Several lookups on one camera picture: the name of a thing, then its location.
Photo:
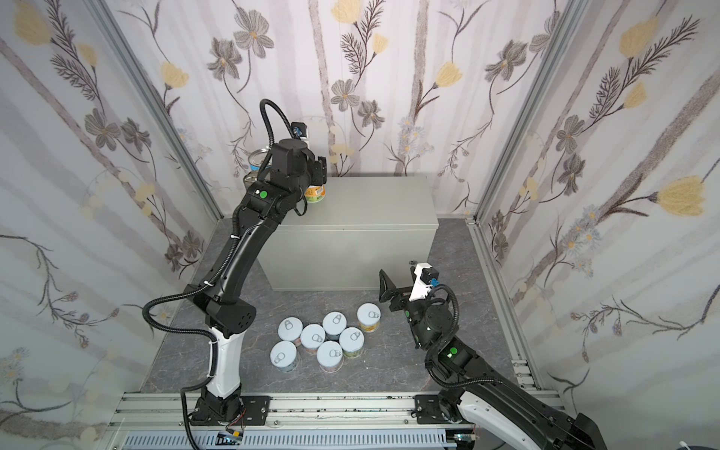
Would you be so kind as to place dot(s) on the white lid can pink label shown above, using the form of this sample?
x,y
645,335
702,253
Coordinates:
x,y
290,329

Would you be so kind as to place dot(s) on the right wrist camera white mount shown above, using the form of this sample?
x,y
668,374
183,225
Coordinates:
x,y
425,279

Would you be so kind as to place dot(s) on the white lid can yellow label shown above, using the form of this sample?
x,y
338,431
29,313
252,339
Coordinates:
x,y
369,316

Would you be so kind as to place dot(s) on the white lid can green label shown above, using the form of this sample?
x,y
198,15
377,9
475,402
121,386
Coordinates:
x,y
352,342

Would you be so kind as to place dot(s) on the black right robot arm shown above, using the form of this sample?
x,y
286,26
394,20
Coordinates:
x,y
472,391

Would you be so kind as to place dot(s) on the grey metal cabinet box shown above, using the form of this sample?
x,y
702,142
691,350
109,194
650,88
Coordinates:
x,y
363,226

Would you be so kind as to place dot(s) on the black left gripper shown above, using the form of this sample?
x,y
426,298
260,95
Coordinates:
x,y
318,171

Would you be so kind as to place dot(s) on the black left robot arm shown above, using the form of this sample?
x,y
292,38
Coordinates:
x,y
288,170

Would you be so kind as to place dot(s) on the white lid can orange label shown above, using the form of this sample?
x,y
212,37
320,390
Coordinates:
x,y
315,194

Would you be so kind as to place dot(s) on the white ribbed cable duct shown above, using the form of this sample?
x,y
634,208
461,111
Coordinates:
x,y
326,439

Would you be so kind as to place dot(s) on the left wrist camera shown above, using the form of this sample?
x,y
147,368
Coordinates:
x,y
300,131

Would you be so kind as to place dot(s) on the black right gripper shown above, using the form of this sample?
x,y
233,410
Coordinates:
x,y
402,298

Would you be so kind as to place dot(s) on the dark red label can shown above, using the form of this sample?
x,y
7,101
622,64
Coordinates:
x,y
250,178

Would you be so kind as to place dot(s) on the white lid can blue label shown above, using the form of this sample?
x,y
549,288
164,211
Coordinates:
x,y
334,324

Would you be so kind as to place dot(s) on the blue label soup can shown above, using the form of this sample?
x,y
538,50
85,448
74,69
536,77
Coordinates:
x,y
257,158

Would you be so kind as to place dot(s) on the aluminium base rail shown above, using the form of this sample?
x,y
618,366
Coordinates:
x,y
155,421

